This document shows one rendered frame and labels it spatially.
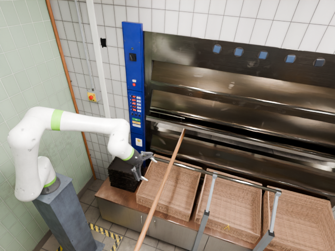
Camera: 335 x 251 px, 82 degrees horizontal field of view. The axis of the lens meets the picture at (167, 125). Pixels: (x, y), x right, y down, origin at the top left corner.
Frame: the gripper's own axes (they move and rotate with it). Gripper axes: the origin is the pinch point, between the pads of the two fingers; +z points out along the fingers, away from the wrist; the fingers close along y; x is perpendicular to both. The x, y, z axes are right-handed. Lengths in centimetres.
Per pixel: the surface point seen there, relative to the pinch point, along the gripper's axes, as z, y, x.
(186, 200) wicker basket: 90, 1, -9
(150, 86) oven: -8, -67, -36
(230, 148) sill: 64, -56, 25
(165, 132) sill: 39, -47, -34
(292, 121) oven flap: 46, -82, 70
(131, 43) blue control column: -44, -79, -39
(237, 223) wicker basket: 107, 0, 40
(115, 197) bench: 55, 30, -68
